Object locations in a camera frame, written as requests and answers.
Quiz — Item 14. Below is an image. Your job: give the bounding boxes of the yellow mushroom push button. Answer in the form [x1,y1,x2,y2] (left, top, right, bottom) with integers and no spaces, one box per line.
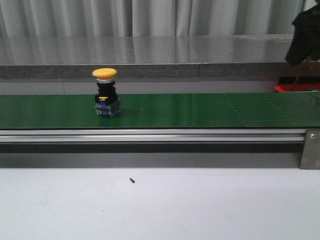
[92,68,121,118]

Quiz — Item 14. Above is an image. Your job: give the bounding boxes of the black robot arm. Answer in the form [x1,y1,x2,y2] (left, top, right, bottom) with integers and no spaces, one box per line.
[285,3,320,66]

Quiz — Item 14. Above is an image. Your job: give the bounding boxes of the green conveyor belt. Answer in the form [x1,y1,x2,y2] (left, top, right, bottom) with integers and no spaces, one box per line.
[0,92,320,129]

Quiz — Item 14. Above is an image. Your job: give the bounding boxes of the grey granite counter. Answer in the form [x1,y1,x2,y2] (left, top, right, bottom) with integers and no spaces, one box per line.
[0,34,320,80]

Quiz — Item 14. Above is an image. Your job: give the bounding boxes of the red plastic tray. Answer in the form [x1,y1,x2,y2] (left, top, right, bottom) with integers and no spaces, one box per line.
[274,83,320,93]

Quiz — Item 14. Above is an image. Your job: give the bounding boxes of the white pleated curtain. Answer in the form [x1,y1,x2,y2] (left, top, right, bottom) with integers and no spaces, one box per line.
[0,0,315,37]

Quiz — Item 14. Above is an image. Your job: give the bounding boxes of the aluminium conveyor frame rail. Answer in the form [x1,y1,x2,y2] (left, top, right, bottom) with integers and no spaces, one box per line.
[0,128,306,144]

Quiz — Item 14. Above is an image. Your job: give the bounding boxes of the steel conveyor bracket right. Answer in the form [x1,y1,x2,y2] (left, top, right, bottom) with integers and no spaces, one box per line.
[299,129,320,170]

